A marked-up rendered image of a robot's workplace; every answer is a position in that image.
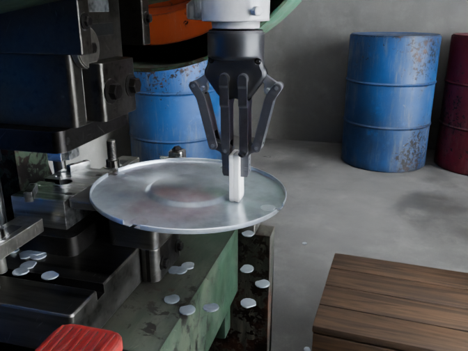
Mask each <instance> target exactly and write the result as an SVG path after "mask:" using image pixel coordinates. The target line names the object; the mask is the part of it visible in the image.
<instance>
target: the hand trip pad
mask: <svg viewBox="0 0 468 351"><path fill-rule="evenodd" d="M122 350H123V341H122V337H121V335H120V334H119V333H117V332H114V331H110V330H106V329H99V328H95V327H88V326H83V325H76V324H69V325H61V326H60V327H59V328H57V329H56V330H54V331H53V332H52V333H51V334H50V335H49V336H48V337H47V338H46V339H45V340H44V341H43V342H42V343H41V344H40V345H39V346H38V347H37V348H36V349H35V350H34V351H122Z"/></svg>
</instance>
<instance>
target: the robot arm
mask: <svg viewBox="0 0 468 351"><path fill-rule="evenodd" d="M187 19H189V20H202V21H204V22H211V23H212V30H209V32H207V37H208V64H207V66H206V68H205V74H204V75H203V76H201V77H200V78H198V79H196V80H194V81H191V82H190V83H189V88H190V90H191V91H192V93H193V94H194V96H195V97H196V100H197V103H198V107H199V111H200V114H201V119H202V122H203V126H204V130H205V135H206V138H207V141H208V146H209V148H210V149H211V150H217V151H219V152H220V153H221V155H222V173H223V175H224V176H229V201H231V202H234V201H235V202H240V200H241V198H242V197H243V196H244V177H248V175H249V174H250V171H251V154H252V153H258V152H259V151H260V150H261V148H262V147H263V146H264V142H265V138H266V135H267V130H268V127H269V124H270V119H271V116H272V112H273V108H274V103H275V100H276V98H277V96H278V95H279V93H280V92H281V91H282V89H283V83H282V82H281V81H276V80H275V79H273V78H271V77H270V76H269V75H268V71H267V68H266V66H265V62H264V54H265V32H263V30H262V29H258V28H260V22H262V21H269V20H270V0H191V1H190V2H189V3H187ZM209 82H210V84H211V85H212V87H213V89H214V90H215V91H216V93H217V94H218V96H219V106H220V107H221V137H220V134H219V129H218V126H217V121H216V118H215V113H214V109H213V106H212V101H211V98H210V94H209V92H208V90H209V88H210V87H209ZM262 83H264V85H265V87H264V93H265V94H266V96H265V99H264V102H263V107H262V110H261V113H260V118H259V121H258V126H257V129H256V134H255V137H254V140H253V142H251V104H252V96H253V95H254V94H255V93H256V91H257V90H258V89H259V88H260V86H261V85H262ZM234 98H235V99H237V100H238V107H239V150H236V149H235V150H233V149H234V147H235V146H233V104H234Z"/></svg>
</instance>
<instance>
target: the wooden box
mask: <svg viewBox="0 0 468 351"><path fill-rule="evenodd" d="M312 332H313V341H312V351H468V273H465V272H456V271H451V270H443V269H438V268H433V267H424V266H419V265H410V264H406V263H397V262H392V261H387V260H378V259H373V258H364V257H360V256H351V255H346V254H341V253H335V254H334V258H333V261H332V264H331V268H330V271H329V274H328V277H327V281H326V284H325V288H324V290H323V293H322V297H321V300H320V304H319V307H318V310H317V313H316V316H315V320H314V322H313V328H312Z"/></svg>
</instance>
